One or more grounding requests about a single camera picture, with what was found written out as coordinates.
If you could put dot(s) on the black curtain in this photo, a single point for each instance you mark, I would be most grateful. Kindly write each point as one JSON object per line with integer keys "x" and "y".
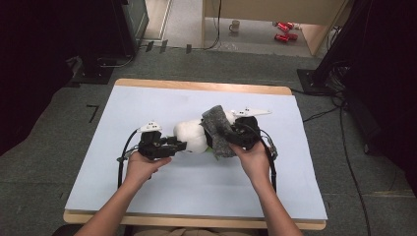
{"x": 32, "y": 65}
{"x": 393, "y": 82}

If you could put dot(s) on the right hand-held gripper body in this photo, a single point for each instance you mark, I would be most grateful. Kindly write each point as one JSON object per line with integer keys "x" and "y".
{"x": 246, "y": 131}

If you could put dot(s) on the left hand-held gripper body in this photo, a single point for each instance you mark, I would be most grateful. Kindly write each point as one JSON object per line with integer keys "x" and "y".
{"x": 154, "y": 147}

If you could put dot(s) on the black tape strip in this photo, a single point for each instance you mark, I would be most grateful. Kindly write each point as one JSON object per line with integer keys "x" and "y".
{"x": 189, "y": 48}
{"x": 163, "y": 46}
{"x": 149, "y": 46}

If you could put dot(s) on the person's right hand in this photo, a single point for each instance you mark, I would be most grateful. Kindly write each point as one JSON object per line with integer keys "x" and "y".
{"x": 255, "y": 164}

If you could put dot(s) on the black stand with pole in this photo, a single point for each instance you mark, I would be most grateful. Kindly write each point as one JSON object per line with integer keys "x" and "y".
{"x": 311, "y": 82}

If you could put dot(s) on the light wooden desk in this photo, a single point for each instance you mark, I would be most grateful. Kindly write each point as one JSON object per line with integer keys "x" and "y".
{"x": 262, "y": 8}

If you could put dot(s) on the person's left hand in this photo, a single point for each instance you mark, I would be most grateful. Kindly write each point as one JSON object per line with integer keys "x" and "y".
{"x": 142, "y": 170}

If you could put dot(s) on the light blue table sheet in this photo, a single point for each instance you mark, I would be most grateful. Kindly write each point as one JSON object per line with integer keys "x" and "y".
{"x": 157, "y": 98}

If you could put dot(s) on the grey fluffy cloth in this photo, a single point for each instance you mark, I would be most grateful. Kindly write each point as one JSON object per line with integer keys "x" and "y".
{"x": 218, "y": 131}

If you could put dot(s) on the red can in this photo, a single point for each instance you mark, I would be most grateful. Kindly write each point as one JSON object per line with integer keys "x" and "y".
{"x": 285, "y": 37}
{"x": 284, "y": 26}

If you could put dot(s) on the wooden table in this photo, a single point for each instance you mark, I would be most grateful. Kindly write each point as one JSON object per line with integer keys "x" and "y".
{"x": 196, "y": 86}

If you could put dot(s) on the dark cabinet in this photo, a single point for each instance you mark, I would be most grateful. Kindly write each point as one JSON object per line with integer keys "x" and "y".
{"x": 137, "y": 16}

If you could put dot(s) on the beige mug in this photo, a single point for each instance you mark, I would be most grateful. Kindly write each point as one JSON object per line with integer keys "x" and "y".
{"x": 234, "y": 26}

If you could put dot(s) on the panda plush toy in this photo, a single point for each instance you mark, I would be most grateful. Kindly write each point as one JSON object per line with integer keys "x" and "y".
{"x": 191, "y": 136}

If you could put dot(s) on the black stand base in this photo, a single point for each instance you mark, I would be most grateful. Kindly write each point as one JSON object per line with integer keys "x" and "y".
{"x": 93, "y": 73}

